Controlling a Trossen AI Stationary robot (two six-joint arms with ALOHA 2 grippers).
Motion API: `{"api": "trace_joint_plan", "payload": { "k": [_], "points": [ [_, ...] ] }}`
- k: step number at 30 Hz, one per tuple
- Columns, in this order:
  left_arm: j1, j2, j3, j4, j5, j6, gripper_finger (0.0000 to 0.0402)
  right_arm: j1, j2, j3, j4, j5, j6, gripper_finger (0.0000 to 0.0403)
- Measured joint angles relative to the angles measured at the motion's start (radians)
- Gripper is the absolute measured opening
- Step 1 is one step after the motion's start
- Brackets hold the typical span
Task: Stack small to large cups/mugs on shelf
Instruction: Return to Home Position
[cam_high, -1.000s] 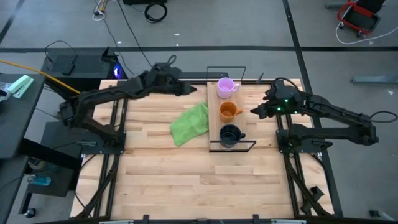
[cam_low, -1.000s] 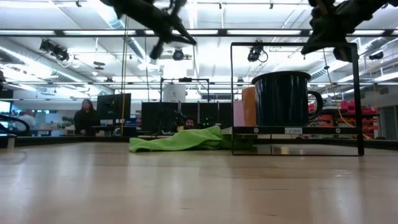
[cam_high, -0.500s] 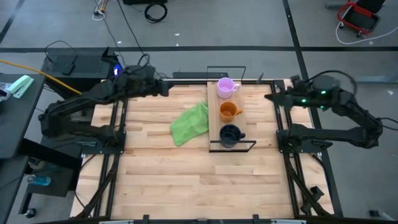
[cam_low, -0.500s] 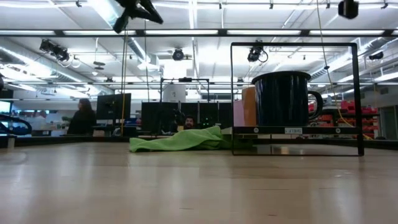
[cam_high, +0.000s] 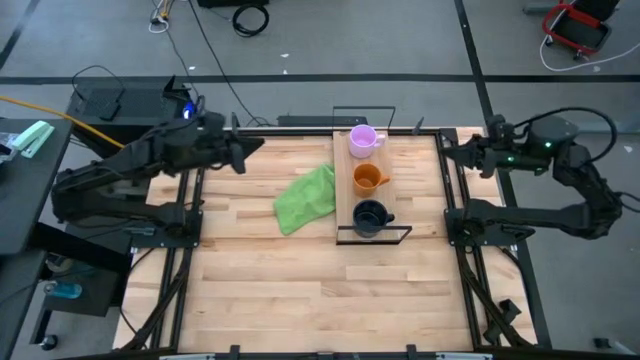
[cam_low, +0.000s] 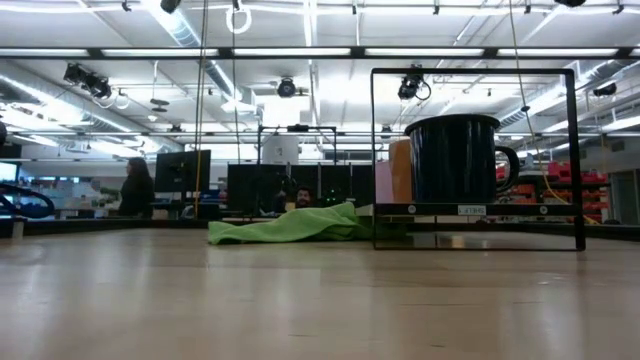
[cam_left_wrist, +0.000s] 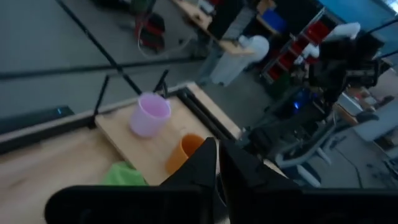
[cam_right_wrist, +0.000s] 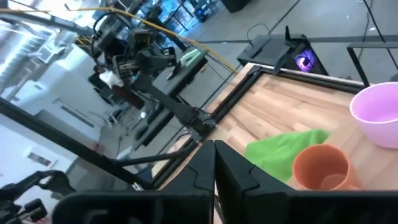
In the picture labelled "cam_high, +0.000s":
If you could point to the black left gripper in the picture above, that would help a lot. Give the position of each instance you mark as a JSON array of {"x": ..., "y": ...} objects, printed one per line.
[{"x": 234, "y": 150}]

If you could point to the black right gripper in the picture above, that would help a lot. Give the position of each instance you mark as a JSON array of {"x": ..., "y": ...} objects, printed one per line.
[{"x": 490, "y": 155}]

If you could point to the orange mug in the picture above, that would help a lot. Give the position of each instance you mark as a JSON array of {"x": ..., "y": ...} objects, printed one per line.
[{"x": 367, "y": 180}]

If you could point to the lilac mug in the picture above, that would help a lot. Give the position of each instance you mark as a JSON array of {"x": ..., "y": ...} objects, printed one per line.
[{"x": 362, "y": 141}]

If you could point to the wooden shelf with black frame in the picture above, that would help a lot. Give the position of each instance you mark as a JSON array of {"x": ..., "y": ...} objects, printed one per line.
[{"x": 342, "y": 200}]

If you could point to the black mug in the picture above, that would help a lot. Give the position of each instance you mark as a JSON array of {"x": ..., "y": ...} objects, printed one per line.
[{"x": 369, "y": 218}]

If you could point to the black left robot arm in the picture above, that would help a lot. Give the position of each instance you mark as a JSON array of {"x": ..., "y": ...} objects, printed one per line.
[{"x": 125, "y": 160}]

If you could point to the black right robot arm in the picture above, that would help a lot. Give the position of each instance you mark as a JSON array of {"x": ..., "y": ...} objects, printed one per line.
[{"x": 550, "y": 217}]

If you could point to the black power strip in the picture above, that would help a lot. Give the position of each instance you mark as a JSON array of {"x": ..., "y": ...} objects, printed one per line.
[{"x": 310, "y": 121}]

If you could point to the green microfibre cloth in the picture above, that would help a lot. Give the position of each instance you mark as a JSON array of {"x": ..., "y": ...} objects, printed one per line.
[{"x": 305, "y": 200}]

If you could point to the black computer tower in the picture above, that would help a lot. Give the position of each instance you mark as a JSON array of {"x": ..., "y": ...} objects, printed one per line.
[{"x": 140, "y": 105}]

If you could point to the red and black cart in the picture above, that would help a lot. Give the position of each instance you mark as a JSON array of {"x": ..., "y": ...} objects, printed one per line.
[{"x": 577, "y": 27}]

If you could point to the mint green stapler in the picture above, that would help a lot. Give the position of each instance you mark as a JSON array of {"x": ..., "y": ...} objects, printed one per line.
[{"x": 32, "y": 137}]

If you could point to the black rolling stand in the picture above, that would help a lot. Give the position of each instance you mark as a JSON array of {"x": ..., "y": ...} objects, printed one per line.
[{"x": 100, "y": 305}]

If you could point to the black side desk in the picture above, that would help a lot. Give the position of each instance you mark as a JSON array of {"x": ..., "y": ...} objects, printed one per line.
[{"x": 25, "y": 200}]

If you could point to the blue bottle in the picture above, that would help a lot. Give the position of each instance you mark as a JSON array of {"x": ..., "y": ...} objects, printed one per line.
[{"x": 65, "y": 290}]

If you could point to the black aluminium table frame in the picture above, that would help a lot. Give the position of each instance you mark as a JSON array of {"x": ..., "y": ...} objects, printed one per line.
[{"x": 290, "y": 133}]

